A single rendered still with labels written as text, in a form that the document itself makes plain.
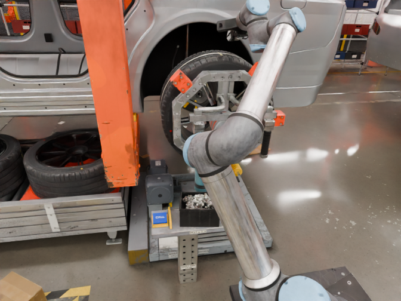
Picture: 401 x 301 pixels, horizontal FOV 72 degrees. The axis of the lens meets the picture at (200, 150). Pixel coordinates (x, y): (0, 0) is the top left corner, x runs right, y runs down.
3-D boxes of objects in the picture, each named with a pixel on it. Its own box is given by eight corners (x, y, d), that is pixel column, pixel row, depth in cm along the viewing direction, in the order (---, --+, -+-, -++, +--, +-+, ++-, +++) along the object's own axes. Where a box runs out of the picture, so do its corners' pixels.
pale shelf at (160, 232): (228, 208, 156) (229, 203, 154) (237, 230, 141) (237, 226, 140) (151, 215, 149) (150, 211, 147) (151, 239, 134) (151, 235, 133)
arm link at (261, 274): (284, 332, 97) (199, 140, 80) (246, 313, 111) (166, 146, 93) (302, 298, 106) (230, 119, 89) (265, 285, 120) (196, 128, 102)
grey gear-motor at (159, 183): (170, 185, 228) (169, 148, 211) (174, 221, 192) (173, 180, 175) (147, 187, 225) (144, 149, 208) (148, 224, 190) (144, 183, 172)
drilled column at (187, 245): (194, 267, 170) (195, 215, 150) (196, 281, 162) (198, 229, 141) (178, 269, 169) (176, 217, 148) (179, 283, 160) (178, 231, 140)
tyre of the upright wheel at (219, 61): (280, 81, 179) (191, 27, 154) (297, 92, 159) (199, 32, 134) (225, 160, 203) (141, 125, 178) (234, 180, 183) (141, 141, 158)
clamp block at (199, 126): (201, 125, 136) (201, 115, 133) (204, 134, 128) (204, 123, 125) (190, 126, 135) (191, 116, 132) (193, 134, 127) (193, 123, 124)
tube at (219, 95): (222, 100, 145) (224, 80, 140) (232, 114, 129) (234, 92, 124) (188, 101, 142) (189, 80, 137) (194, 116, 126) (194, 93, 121)
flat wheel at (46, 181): (118, 147, 243) (114, 122, 232) (139, 189, 192) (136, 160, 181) (32, 163, 217) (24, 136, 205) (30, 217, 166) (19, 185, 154)
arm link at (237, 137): (231, 148, 72) (297, -4, 100) (200, 151, 81) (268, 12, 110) (256, 172, 77) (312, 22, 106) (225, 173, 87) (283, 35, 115)
